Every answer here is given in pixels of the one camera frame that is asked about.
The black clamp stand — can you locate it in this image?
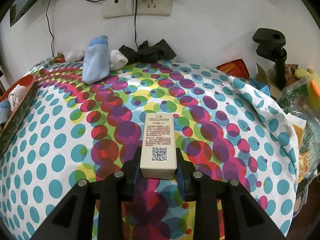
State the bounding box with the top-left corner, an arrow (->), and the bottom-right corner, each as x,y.
252,28 -> 287,89

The blue sock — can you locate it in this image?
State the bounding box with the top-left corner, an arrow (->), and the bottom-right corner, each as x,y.
0,99 -> 11,125
82,35 -> 110,85

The black crumpled plastic bag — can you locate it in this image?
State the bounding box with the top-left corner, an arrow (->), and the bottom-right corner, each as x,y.
119,39 -> 177,64

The white sock by wall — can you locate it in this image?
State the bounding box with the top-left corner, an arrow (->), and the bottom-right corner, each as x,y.
110,49 -> 128,72

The blue sock by wall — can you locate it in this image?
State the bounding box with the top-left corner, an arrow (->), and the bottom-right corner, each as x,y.
82,35 -> 110,85

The polka dot bed sheet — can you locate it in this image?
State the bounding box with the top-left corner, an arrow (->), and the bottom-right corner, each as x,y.
1,60 -> 299,239

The yellow box under sheet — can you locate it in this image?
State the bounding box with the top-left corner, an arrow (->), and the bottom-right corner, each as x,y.
287,113 -> 306,148

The red snack packet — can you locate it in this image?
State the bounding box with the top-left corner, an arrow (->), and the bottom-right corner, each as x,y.
217,59 -> 249,79

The yellow knitted dinosaur toy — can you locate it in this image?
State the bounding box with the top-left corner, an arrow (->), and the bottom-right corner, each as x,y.
295,68 -> 320,108

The small red wrapper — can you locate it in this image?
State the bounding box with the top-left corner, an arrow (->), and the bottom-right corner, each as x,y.
53,53 -> 65,63

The white wall socket plate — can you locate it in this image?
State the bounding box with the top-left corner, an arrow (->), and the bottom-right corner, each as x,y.
102,0 -> 173,19

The white crumpled tissue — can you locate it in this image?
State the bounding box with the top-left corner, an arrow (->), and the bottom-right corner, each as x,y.
63,50 -> 85,63

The red round tray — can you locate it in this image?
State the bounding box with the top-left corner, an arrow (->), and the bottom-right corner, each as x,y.
0,74 -> 37,157

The clear plastic bag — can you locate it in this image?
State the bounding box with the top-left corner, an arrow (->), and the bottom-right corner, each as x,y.
277,77 -> 319,175

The tall beige QR box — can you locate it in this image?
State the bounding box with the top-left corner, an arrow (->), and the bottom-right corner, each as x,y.
140,113 -> 177,180

